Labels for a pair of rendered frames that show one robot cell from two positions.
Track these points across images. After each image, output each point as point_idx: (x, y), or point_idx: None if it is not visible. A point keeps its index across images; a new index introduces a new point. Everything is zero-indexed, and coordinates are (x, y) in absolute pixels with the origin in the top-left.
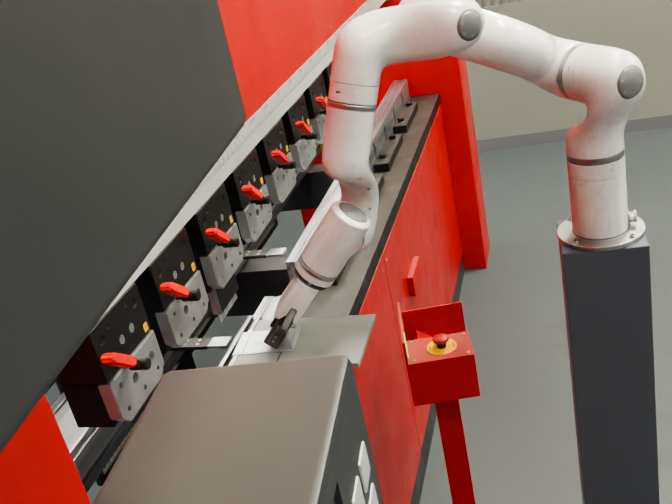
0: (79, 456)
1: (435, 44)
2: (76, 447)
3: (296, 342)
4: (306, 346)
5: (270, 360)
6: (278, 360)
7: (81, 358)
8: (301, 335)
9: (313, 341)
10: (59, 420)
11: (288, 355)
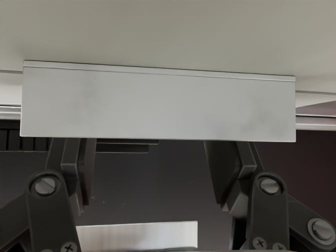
0: (301, 111)
1: None
2: (296, 121)
3: (211, 70)
4: (316, 49)
5: (303, 98)
6: (332, 92)
7: None
8: (130, 60)
9: (277, 26)
10: None
11: (328, 82)
